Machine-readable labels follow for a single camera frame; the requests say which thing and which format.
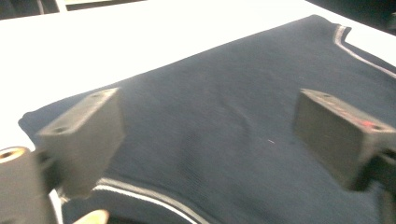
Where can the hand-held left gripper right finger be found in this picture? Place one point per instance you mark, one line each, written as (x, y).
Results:
(336, 137)

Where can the black knit vest grey trim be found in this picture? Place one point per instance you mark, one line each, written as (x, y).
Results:
(218, 124)

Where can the white board sheet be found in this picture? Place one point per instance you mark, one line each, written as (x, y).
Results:
(124, 46)

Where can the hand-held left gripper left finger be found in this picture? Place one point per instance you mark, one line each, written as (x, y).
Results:
(84, 140)

